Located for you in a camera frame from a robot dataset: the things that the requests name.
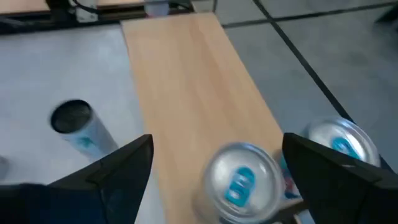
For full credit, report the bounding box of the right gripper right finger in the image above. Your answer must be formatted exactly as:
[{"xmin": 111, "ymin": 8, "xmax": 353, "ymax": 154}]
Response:
[{"xmin": 282, "ymin": 132, "xmax": 398, "ymax": 224}]

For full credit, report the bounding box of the tall silver can black lid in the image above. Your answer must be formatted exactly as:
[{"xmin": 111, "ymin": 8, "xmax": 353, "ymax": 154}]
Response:
[{"xmin": 49, "ymin": 98, "xmax": 121, "ymax": 162}]

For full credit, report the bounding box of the black aluminium table frame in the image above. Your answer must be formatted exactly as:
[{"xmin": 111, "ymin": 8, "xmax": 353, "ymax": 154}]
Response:
[{"xmin": 0, "ymin": 0, "xmax": 195, "ymax": 35}]

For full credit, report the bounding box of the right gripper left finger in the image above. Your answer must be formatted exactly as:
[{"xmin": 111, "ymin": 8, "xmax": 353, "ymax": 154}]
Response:
[{"xmin": 0, "ymin": 133, "xmax": 155, "ymax": 224}]

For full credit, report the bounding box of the wooden shelf black metal frame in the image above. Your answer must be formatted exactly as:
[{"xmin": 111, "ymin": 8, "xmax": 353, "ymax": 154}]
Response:
[{"xmin": 119, "ymin": 11, "xmax": 307, "ymax": 224}]

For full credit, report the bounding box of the blue silver slim can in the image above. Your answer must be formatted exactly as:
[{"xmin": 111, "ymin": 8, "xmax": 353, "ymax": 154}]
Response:
[
  {"xmin": 192, "ymin": 142, "xmax": 301, "ymax": 224},
  {"xmin": 300, "ymin": 116, "xmax": 382, "ymax": 169}
]

